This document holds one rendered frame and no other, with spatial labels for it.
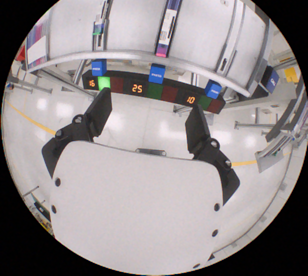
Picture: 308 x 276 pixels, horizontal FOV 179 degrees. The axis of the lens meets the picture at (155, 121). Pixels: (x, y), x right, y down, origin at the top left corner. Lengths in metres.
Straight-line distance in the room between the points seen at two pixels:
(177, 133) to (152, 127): 0.21
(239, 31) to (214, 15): 0.05
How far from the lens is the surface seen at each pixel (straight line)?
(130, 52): 0.17
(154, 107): 0.88
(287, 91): 0.47
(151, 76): 0.18
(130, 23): 0.19
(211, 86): 0.21
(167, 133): 0.89
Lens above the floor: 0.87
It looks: 86 degrees down
